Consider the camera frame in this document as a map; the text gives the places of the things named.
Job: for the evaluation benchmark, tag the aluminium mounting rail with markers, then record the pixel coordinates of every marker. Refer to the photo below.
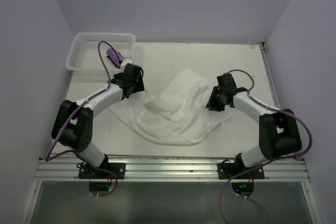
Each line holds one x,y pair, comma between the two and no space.
164,169

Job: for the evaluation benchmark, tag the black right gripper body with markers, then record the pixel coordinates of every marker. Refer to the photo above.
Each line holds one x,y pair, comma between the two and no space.
221,92

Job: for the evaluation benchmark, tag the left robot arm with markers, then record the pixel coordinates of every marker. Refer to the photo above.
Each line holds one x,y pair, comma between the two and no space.
73,126

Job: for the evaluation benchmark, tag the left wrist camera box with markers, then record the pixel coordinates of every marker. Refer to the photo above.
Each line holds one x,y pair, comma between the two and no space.
125,62

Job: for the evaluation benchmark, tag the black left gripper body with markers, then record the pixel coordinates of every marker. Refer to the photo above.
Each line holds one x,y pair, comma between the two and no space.
138,85

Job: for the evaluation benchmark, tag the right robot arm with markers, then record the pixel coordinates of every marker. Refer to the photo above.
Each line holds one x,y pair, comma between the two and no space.
278,130

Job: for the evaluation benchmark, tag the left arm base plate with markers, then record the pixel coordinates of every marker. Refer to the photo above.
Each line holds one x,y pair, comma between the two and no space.
102,172

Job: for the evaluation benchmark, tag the purple and black towel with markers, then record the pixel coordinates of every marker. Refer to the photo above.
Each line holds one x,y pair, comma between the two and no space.
115,57

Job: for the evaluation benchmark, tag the white towel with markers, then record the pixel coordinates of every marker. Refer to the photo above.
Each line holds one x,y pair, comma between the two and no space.
176,117

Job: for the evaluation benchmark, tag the white plastic basket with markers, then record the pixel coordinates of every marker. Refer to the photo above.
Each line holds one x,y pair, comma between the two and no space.
83,57

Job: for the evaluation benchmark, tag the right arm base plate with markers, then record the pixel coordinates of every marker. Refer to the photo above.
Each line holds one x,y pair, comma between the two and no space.
227,169

